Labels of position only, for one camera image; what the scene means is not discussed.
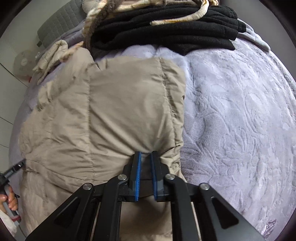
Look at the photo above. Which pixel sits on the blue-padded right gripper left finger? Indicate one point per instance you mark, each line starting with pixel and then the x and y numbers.
pixel 93 211

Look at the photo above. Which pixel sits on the beige puffer jacket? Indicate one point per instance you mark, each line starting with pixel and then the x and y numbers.
pixel 91 119

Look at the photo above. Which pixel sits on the white wardrobe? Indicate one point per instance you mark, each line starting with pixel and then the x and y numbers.
pixel 12 92

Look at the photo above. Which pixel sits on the person's left hand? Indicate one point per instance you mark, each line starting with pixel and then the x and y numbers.
pixel 12 201

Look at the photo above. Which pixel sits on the grey quilted headboard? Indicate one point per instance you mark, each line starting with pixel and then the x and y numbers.
pixel 64 19

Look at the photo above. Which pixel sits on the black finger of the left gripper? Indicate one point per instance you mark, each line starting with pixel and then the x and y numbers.
pixel 14 169

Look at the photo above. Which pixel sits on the white electric fan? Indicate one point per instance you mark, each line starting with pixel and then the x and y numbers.
pixel 24 63

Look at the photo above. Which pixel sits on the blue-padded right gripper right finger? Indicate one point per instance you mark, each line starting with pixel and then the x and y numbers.
pixel 198 212

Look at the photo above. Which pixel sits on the folded cream puffer jacket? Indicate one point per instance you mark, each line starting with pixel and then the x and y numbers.
pixel 49 59

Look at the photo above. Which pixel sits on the purple embossed bedspread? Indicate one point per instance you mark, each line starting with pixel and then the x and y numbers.
pixel 239 126

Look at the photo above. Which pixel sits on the black fleece garment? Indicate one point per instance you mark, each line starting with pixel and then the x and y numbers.
pixel 216 29

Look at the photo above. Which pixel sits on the white sleeve forearm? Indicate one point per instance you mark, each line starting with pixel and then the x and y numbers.
pixel 8 223

